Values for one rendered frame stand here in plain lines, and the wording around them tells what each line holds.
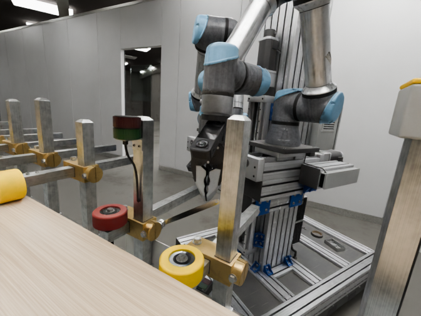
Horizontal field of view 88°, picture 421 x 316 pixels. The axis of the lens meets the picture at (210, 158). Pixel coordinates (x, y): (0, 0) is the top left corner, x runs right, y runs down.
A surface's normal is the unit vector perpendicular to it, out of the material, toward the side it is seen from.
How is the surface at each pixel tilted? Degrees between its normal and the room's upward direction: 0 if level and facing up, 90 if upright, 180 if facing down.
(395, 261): 90
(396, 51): 90
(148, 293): 0
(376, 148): 90
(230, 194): 90
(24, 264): 0
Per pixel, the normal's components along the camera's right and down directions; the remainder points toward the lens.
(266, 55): -0.24, 0.20
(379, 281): -0.51, 0.15
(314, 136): -0.85, 0.06
